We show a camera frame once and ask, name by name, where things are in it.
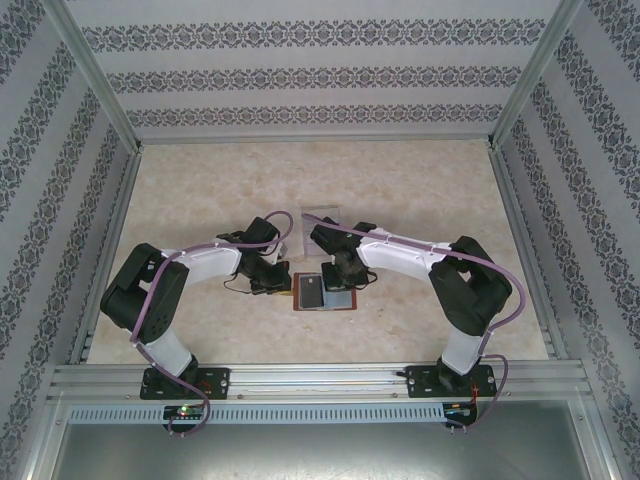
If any brown leather card holder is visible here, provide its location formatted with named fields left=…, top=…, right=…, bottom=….
left=290, top=271, right=359, bottom=312

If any black card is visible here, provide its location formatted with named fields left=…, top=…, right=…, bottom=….
left=299, top=274, right=324, bottom=310

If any clear acrylic card stand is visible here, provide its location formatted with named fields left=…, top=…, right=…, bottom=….
left=298, top=202, right=344, bottom=262

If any left controller board green light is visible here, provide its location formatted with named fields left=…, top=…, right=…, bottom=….
left=163, top=404, right=207, bottom=423

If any right controller board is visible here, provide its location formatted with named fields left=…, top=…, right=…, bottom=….
left=443, top=401, right=480, bottom=422

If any grey metal front panel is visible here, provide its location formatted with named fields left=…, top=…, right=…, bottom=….
left=49, top=423, right=594, bottom=480

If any thin black left camera cable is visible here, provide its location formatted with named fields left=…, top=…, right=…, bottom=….
left=222, top=277, right=254, bottom=297

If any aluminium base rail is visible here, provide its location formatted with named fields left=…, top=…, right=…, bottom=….
left=49, top=360, right=592, bottom=402

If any aluminium rear frame rail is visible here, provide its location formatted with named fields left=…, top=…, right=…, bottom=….
left=137, top=132, right=496, bottom=147

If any grey slotted cable duct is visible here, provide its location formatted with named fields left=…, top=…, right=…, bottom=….
left=67, top=402, right=447, bottom=426

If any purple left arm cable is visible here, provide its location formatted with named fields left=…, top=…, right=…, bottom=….
left=130, top=209, right=295, bottom=439

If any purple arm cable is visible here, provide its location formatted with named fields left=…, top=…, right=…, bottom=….
left=130, top=209, right=295, bottom=439
left=301, top=212, right=527, bottom=436

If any aluminium left side rail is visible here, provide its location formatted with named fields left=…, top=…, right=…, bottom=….
left=68, top=149, right=145, bottom=365

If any aluminium right side rail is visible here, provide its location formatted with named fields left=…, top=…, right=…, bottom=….
left=487, top=147, right=570, bottom=360

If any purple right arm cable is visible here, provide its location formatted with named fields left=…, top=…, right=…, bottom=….
left=301, top=212, right=527, bottom=436

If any aluminium left rear frame post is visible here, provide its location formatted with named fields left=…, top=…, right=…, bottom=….
left=45, top=0, right=144, bottom=154

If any aluminium frame post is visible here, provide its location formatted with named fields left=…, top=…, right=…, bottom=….
left=569, top=394, right=629, bottom=480
left=45, top=0, right=144, bottom=154
left=13, top=392, right=69, bottom=480
left=487, top=0, right=587, bottom=151

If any aluminium right rear frame post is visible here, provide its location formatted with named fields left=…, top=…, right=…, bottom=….
left=487, top=0, right=587, bottom=151

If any aluminium left front frame post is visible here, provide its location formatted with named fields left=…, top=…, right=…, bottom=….
left=13, top=392, right=69, bottom=480

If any aluminium right front frame post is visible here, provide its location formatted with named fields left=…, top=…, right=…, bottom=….
left=569, top=394, right=629, bottom=480

